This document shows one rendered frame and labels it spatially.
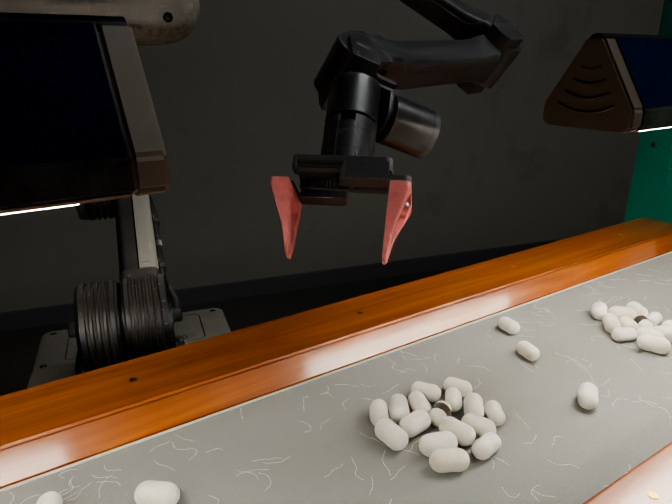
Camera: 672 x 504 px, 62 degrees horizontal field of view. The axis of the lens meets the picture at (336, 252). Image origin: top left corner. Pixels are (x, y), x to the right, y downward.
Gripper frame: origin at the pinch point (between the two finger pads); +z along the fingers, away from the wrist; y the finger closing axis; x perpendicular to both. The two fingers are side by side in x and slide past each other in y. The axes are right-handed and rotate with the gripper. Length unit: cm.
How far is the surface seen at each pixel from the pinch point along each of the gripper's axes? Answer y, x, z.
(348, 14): 31, -139, -160
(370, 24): 22, -145, -160
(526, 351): -21.7, -19.0, 4.7
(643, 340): -36.6, -22.7, 1.3
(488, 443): -15.6, -4.1, 16.4
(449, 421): -12.1, -5.8, 14.7
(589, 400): -26.6, -11.3, 10.8
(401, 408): -7.4, -6.9, 13.9
